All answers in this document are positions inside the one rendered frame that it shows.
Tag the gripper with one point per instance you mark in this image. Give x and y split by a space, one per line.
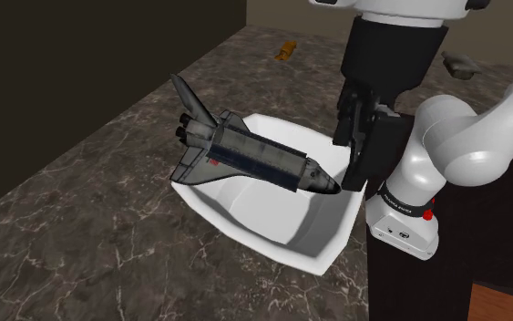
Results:
389 57

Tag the white square bowl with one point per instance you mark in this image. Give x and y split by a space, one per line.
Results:
260 213

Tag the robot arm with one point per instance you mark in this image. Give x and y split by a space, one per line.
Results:
473 146

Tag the small orange object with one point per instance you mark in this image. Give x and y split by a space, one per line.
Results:
286 50

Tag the small grey object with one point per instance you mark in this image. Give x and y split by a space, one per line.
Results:
460 66

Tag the grey space shuttle toy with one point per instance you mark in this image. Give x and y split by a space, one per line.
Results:
256 155

